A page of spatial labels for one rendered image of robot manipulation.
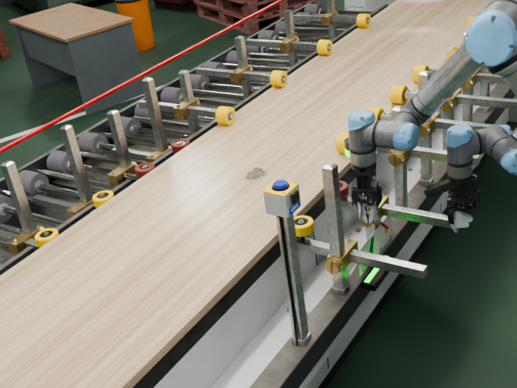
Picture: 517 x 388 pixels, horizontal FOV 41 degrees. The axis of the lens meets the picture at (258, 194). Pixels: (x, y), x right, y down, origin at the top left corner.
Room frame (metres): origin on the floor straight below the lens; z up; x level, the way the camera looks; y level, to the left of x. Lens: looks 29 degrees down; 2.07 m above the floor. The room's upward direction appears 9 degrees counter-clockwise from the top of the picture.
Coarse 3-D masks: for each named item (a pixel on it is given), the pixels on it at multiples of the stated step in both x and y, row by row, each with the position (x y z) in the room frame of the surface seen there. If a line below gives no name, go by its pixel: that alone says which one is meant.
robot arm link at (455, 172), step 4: (448, 164) 1.84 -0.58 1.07; (472, 164) 1.82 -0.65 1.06; (448, 168) 1.84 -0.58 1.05; (452, 168) 1.82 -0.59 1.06; (456, 168) 1.81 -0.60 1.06; (460, 168) 1.80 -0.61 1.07; (464, 168) 1.80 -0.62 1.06; (468, 168) 1.80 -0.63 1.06; (448, 172) 1.84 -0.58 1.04; (452, 172) 1.82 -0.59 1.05; (456, 172) 1.81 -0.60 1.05; (460, 172) 1.80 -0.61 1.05; (464, 172) 1.80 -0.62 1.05; (468, 172) 1.80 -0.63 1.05; (452, 176) 1.82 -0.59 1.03; (456, 176) 1.81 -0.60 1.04; (460, 176) 1.80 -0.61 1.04; (464, 176) 1.80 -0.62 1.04; (468, 176) 1.80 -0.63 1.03
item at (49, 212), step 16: (256, 32) 4.38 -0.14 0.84; (304, 64) 3.67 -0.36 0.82; (176, 80) 3.68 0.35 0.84; (208, 96) 3.69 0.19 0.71; (256, 96) 3.28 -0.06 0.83; (128, 112) 3.36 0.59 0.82; (96, 128) 3.17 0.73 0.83; (208, 128) 2.95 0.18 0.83; (112, 144) 3.22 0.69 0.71; (128, 144) 3.19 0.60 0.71; (32, 160) 2.88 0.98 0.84; (160, 160) 2.67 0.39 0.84; (96, 176) 2.87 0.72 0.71; (48, 192) 2.78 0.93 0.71; (96, 192) 2.71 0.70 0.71; (32, 208) 2.66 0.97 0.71; (48, 208) 2.63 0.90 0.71; (96, 208) 2.36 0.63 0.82; (16, 224) 2.53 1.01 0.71; (64, 224) 2.24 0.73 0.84; (0, 256) 2.29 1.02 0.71; (16, 256) 2.06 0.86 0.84; (0, 272) 1.99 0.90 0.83
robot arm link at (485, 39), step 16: (480, 16) 1.53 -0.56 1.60; (496, 16) 1.51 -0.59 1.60; (512, 16) 1.52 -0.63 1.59; (480, 32) 1.51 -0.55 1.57; (496, 32) 1.49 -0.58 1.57; (512, 32) 1.48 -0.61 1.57; (480, 48) 1.51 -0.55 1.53; (496, 48) 1.49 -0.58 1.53; (512, 48) 1.47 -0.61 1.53; (480, 64) 1.51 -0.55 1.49; (496, 64) 1.48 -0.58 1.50; (512, 64) 1.48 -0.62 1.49; (512, 80) 1.49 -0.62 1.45
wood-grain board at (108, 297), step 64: (448, 0) 4.23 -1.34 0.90; (320, 64) 3.41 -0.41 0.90; (384, 64) 3.26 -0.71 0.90; (256, 128) 2.72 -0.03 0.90; (320, 128) 2.62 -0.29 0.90; (128, 192) 2.30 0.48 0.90; (192, 192) 2.22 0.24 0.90; (256, 192) 2.15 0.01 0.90; (320, 192) 2.09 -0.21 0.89; (64, 256) 1.92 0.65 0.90; (128, 256) 1.86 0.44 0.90; (192, 256) 1.80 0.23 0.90; (256, 256) 1.76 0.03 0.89; (0, 320) 1.62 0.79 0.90; (64, 320) 1.58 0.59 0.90; (128, 320) 1.53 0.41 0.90; (192, 320) 1.50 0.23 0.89; (0, 384) 1.35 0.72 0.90; (64, 384) 1.32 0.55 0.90; (128, 384) 1.29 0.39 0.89
